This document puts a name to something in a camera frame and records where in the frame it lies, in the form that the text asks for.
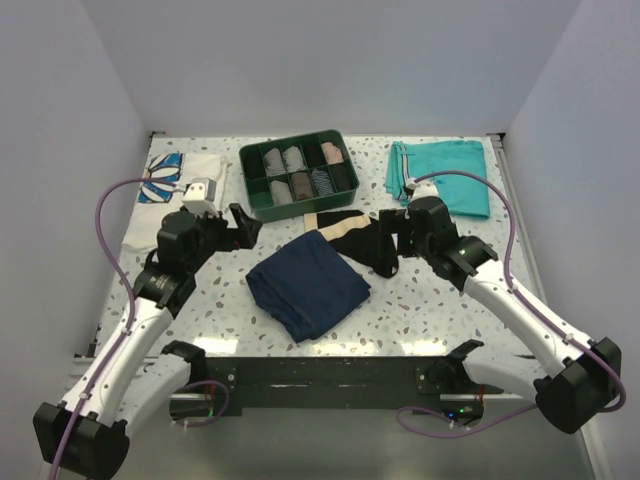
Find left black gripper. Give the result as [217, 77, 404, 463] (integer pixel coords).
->
[187, 203, 261, 273]

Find black underwear beige waistband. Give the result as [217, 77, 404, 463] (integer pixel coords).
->
[303, 210, 381, 270]

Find navy blue garment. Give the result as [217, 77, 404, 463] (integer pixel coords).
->
[246, 230, 370, 343]

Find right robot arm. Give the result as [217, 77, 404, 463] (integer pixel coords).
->
[379, 195, 626, 434]

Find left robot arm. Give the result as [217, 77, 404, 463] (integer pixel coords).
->
[33, 203, 262, 479]

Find pink rolled underwear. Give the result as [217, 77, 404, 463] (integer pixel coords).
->
[321, 142, 344, 165]

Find beige grey rolled sock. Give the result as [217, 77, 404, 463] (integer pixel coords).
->
[270, 180, 293, 206]

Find green divided organizer tray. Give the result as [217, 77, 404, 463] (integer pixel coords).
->
[239, 130, 360, 223]

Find brown rolled sock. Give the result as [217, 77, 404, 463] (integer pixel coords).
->
[291, 171, 315, 201]

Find black rolled sock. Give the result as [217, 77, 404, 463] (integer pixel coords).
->
[330, 163, 353, 192]

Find teal folded shorts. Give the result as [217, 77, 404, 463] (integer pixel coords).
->
[385, 140, 490, 219]

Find light grey rolled sock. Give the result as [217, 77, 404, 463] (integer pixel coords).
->
[282, 146, 306, 173]

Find striped rolled sock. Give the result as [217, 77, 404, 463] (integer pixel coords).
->
[311, 169, 335, 196]

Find white daisy print shirt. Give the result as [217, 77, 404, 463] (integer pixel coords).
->
[123, 152, 229, 252]

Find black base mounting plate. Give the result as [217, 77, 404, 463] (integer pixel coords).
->
[168, 344, 485, 426]

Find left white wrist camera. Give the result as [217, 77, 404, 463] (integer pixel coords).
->
[182, 178, 218, 217]

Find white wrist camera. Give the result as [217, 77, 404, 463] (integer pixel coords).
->
[405, 178, 439, 202]
[182, 178, 218, 217]

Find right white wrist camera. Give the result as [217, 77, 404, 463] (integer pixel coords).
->
[405, 178, 439, 202]

